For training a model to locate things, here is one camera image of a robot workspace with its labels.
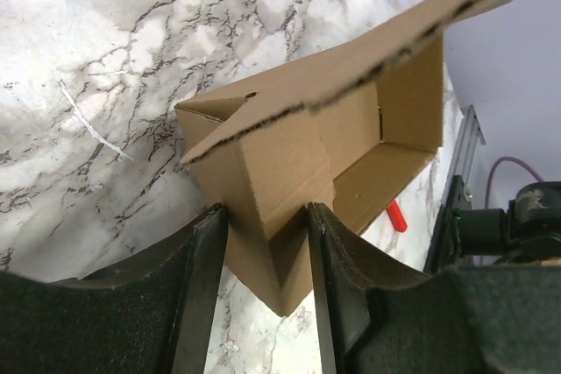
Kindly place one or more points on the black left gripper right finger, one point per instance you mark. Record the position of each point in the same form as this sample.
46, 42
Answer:
374, 314

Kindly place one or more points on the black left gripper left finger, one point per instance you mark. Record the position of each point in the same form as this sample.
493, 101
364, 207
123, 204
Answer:
149, 313

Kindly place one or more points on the brown cardboard box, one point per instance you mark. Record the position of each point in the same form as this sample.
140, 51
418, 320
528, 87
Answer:
350, 127

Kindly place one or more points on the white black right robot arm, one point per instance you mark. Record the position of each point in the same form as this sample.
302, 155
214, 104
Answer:
528, 231

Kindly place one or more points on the red capped white marker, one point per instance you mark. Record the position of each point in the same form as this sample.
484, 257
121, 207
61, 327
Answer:
396, 217

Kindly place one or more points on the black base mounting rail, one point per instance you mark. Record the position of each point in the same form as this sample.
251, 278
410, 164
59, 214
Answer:
445, 247

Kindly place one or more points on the aluminium frame rail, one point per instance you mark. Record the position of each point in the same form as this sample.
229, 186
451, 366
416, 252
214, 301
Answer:
469, 138

